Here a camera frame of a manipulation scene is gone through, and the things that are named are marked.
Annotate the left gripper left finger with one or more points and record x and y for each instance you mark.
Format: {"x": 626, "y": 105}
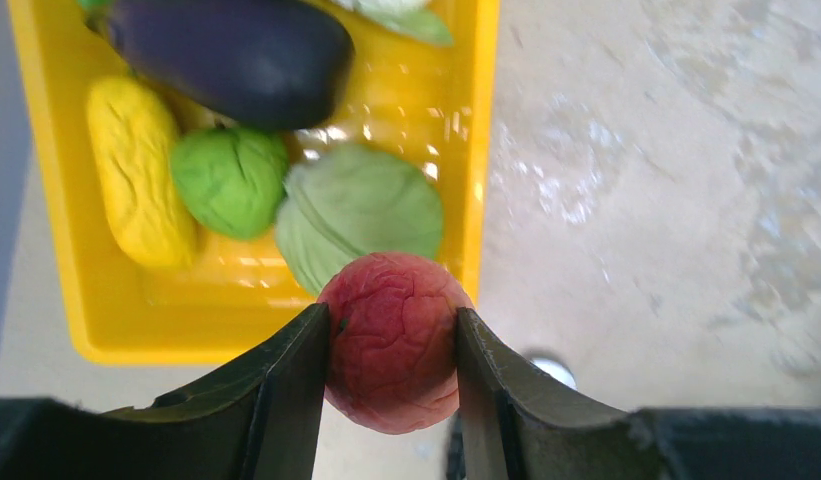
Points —
{"x": 255, "y": 417}

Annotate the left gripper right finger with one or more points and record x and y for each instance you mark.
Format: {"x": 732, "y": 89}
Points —
{"x": 518, "y": 422}

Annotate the red peach toy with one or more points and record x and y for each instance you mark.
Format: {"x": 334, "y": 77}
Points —
{"x": 392, "y": 365}

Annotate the bright green cabbage toy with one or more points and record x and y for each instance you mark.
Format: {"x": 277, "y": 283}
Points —
{"x": 231, "y": 179}

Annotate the red adjustable wrench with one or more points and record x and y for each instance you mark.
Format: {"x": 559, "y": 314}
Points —
{"x": 554, "y": 368}

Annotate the pale green cabbage toy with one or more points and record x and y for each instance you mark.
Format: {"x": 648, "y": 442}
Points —
{"x": 353, "y": 201}

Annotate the yellow corn toy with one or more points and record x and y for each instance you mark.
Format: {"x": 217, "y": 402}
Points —
{"x": 132, "y": 133}

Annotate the yellow plastic tray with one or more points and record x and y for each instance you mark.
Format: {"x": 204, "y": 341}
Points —
{"x": 429, "y": 105}

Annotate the purple eggplant toy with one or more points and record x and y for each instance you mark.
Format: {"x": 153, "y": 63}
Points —
{"x": 274, "y": 65}

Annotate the white cauliflower toy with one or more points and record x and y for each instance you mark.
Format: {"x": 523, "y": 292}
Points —
{"x": 410, "y": 18}

